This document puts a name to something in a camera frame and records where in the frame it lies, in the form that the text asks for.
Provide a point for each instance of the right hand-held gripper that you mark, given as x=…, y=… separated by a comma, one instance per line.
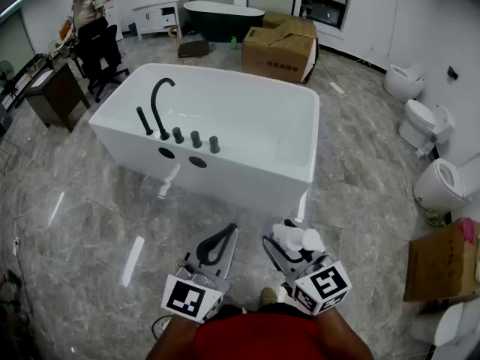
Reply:
x=326, y=283

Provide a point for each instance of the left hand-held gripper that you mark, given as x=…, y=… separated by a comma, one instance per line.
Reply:
x=187, y=298

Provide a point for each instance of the small white bottle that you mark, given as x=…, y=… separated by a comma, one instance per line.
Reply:
x=296, y=238

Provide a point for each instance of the white rectangular bathtub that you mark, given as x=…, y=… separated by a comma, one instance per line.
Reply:
x=240, y=118

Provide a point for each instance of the person's right forearm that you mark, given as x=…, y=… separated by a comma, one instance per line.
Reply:
x=345, y=336

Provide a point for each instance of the person's left forearm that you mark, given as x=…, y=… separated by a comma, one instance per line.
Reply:
x=172, y=341

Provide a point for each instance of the dark green oval bathtub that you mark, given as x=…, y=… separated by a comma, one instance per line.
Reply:
x=225, y=23

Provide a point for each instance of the person's tan shoe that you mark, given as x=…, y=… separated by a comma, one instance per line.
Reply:
x=269, y=296

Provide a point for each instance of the white drain pipe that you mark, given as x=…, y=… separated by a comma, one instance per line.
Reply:
x=168, y=180

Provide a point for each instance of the person's red shirt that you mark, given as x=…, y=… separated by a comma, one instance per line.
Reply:
x=258, y=339

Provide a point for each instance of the black faucet knob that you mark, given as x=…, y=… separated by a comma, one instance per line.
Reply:
x=214, y=144
x=178, y=135
x=196, y=139

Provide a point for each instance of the black hand shower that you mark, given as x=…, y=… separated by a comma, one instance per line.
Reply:
x=143, y=120

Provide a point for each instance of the green slippers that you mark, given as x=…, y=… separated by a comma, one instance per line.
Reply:
x=435, y=218

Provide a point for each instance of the black curved faucet spout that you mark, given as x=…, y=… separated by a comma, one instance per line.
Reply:
x=155, y=107

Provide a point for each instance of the cardboard box with pink tape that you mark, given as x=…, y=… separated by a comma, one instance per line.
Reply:
x=438, y=264

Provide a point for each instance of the white open-lid toilet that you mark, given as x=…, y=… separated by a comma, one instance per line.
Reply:
x=435, y=189

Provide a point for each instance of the white power strip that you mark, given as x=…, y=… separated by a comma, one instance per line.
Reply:
x=336, y=89

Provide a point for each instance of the large open cardboard box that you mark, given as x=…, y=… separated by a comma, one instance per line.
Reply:
x=273, y=58

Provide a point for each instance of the white round toilet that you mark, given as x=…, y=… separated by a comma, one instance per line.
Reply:
x=401, y=84

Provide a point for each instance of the brown stool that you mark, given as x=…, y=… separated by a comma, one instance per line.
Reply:
x=193, y=49

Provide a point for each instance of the green bottle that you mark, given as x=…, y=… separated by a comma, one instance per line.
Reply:
x=233, y=43

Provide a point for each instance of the dark wooden desk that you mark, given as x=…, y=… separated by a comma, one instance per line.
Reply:
x=56, y=92

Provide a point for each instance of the black office chair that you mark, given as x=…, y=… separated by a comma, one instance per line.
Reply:
x=97, y=54

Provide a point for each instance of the blue waste bin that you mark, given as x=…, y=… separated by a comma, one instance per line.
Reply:
x=132, y=29

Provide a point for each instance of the dark window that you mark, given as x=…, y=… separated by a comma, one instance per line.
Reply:
x=326, y=2

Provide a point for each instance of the white vanity cabinet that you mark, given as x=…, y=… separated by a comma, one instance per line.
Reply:
x=150, y=15

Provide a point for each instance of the standing fan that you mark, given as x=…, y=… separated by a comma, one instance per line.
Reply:
x=5, y=73

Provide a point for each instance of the ceiling light strip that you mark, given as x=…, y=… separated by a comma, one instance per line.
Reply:
x=20, y=0

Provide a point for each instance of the black wall fixture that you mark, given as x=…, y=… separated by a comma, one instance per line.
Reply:
x=452, y=72

